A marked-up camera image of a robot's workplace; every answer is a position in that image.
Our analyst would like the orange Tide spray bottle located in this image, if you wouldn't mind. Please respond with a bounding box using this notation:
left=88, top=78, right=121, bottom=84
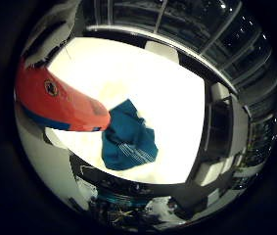
left=14, top=58, right=112, bottom=133

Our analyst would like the blue striped cloth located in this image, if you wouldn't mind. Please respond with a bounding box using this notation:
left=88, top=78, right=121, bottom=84
left=101, top=98, right=160, bottom=171

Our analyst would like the white shelf unit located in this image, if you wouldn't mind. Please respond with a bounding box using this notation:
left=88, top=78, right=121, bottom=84
left=203, top=82, right=250, bottom=165

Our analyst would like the cluttered dark workbench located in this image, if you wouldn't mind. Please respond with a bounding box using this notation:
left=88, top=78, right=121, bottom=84
left=69, top=155, right=185, bottom=229

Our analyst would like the white box stool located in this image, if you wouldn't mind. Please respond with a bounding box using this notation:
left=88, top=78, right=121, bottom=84
left=193, top=156, right=244, bottom=187

